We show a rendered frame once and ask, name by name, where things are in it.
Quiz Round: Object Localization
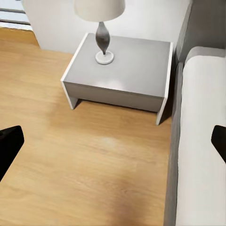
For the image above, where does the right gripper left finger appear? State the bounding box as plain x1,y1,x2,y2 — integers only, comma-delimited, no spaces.
0,125,24,181

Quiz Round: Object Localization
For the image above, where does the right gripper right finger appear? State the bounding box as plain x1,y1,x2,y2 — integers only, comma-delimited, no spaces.
211,125,226,163

